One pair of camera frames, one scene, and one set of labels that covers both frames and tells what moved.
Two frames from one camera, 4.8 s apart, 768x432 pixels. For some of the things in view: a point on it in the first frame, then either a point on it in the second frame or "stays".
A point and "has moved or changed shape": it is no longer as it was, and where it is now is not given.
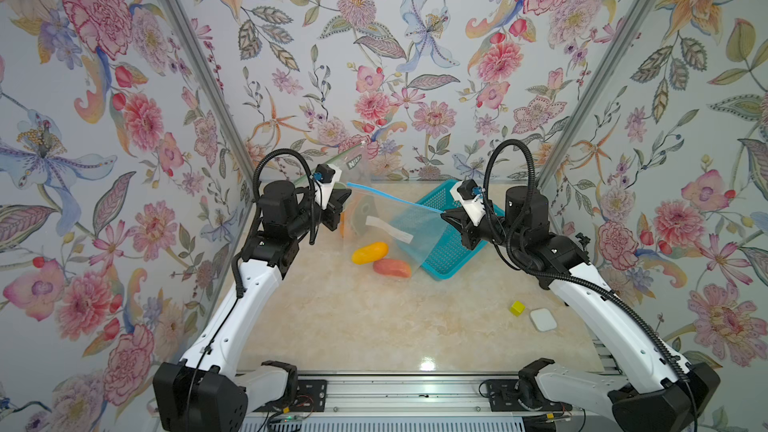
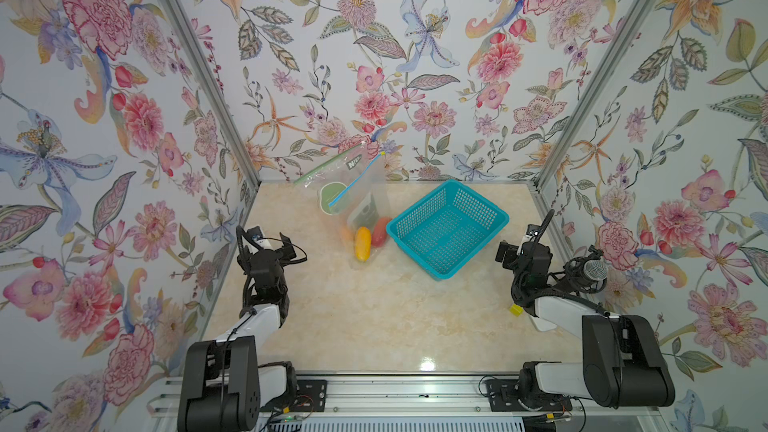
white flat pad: x=544 y=320 stays
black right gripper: x=469 y=230 → x=512 y=251
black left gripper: x=332 y=211 → x=280 y=255
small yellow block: x=517 y=308 stays
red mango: x=392 y=267 → x=379 y=233
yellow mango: x=370 y=253 has moved or changed shape
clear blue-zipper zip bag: x=387 y=234 has moved or changed shape
